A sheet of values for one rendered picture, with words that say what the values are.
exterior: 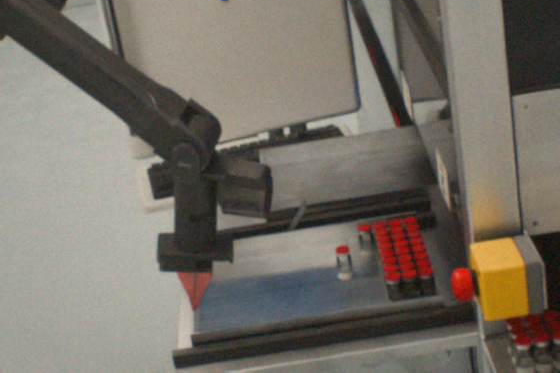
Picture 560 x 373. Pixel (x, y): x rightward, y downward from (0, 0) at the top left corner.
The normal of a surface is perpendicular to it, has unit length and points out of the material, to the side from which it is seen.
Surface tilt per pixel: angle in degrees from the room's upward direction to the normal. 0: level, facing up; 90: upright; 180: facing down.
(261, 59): 90
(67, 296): 0
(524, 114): 90
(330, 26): 90
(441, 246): 0
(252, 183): 99
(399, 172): 0
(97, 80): 96
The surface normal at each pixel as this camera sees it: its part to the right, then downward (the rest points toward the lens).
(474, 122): 0.04, 0.40
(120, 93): -0.19, 0.50
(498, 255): -0.15, -0.91
